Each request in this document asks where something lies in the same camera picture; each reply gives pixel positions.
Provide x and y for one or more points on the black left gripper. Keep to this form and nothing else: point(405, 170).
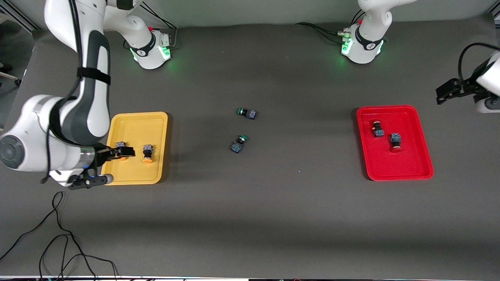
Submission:
point(464, 88)

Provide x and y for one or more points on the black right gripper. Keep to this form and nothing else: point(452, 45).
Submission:
point(101, 155)

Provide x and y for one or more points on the yellow mushroom push button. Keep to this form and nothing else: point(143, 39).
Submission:
point(147, 149)
point(120, 144)

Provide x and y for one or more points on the red mushroom push button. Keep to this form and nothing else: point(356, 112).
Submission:
point(378, 132)
point(395, 138)

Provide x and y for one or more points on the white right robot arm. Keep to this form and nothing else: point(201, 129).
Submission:
point(58, 15)

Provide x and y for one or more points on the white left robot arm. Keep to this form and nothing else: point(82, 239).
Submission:
point(365, 50)

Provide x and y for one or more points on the yellow plastic tray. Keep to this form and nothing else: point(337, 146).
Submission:
point(136, 128)

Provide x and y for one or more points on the red plastic tray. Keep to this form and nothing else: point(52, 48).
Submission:
point(402, 168)

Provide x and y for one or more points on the green mushroom push button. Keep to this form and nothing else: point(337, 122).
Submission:
point(250, 114)
point(236, 147)

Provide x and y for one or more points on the aluminium frame rail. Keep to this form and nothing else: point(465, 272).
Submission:
point(23, 19)

